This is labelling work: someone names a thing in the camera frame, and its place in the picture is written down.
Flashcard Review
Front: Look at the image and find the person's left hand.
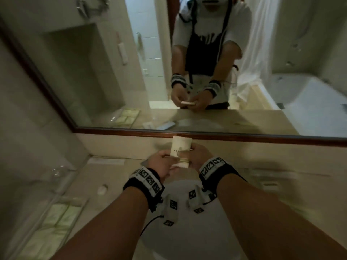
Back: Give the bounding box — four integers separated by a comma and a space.
146, 149, 181, 182

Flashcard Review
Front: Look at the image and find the person's right hand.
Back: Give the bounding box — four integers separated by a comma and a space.
177, 143, 214, 174

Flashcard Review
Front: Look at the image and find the striped cream toiletry packet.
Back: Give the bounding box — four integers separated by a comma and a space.
260, 181, 283, 192
170, 135, 194, 169

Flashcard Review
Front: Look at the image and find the clear acrylic tray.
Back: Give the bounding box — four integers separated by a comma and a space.
8, 196, 91, 260

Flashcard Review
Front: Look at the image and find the person's right forearm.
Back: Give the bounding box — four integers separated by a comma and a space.
216, 174, 347, 260

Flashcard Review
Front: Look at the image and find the person's left forearm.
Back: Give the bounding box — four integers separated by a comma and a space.
50, 186, 150, 260

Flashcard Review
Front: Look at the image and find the black right wrist band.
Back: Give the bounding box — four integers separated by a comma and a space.
198, 156, 248, 193

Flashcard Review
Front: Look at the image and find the black wrist band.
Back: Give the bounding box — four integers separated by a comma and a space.
123, 166, 166, 212
198, 156, 248, 193

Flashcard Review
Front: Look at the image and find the black left wrist band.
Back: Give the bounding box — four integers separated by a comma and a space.
123, 166, 166, 212

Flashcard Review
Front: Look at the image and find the round white sink basin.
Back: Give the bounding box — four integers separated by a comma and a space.
141, 170, 245, 260

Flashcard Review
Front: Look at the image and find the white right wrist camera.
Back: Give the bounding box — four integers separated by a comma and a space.
187, 185, 218, 215

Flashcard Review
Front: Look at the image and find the black cable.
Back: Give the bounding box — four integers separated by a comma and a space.
139, 213, 165, 238

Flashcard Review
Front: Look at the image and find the wood framed wall mirror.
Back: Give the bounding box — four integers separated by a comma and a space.
0, 0, 347, 148

